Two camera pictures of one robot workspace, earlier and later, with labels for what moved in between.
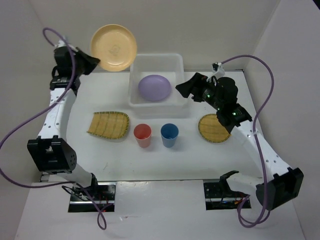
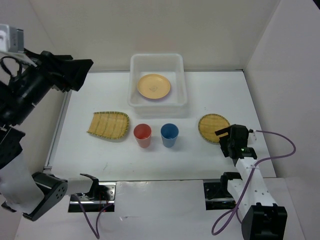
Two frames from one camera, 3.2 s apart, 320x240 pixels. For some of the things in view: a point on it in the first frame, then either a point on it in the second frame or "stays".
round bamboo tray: x=211 y=130 stays
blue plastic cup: x=169 y=132 stays
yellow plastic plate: x=115 y=45 → x=154 y=86
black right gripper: x=195 y=84 → x=223 y=147
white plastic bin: x=152 y=91 stays
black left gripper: x=92 y=62 → x=67 y=71
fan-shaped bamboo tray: x=111 y=125 stays
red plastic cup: x=142 y=133 stays
